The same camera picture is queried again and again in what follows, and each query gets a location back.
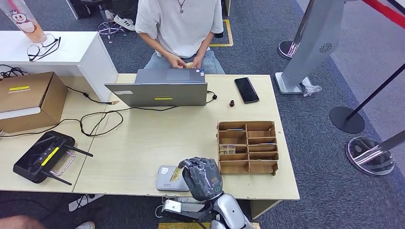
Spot red barrier belt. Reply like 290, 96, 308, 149
362, 0, 405, 29

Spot long black cable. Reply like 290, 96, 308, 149
0, 90, 218, 138

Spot person's left hand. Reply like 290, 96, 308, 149
192, 54, 205, 69

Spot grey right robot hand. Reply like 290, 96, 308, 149
178, 157, 224, 202

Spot black controller with antennas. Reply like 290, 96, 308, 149
12, 130, 94, 187

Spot chrome stanchion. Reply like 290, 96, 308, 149
277, 0, 317, 60
345, 130, 405, 177

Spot grey laptop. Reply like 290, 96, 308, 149
105, 68, 209, 107

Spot orange cup with snowman print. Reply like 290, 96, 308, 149
0, 0, 47, 44

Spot black-rimmed eyeglasses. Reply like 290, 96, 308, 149
26, 35, 62, 62

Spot person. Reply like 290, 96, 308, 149
135, 0, 226, 75

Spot grey card reader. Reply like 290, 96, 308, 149
155, 166, 191, 192

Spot silver kiosk stand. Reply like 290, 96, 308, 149
274, 0, 347, 95

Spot black cable bundle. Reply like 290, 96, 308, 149
0, 64, 30, 79

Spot brown cardboard box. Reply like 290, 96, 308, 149
0, 71, 68, 134

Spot black smartphone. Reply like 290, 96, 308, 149
234, 77, 260, 104

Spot white power strip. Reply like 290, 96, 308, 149
68, 193, 105, 212

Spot black cable with gold plug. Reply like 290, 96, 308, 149
65, 86, 120, 105

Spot chrome stool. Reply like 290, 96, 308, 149
96, 0, 127, 43

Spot wooden card organizer box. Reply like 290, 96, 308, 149
217, 121, 280, 177

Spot clear plastic bag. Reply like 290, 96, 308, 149
300, 76, 323, 97

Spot blurred pink object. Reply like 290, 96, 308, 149
0, 215, 46, 229

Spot white cabinet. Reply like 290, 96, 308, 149
0, 31, 118, 103

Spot black stanchion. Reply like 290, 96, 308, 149
330, 63, 405, 135

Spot person's right hand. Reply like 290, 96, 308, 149
167, 53, 187, 69

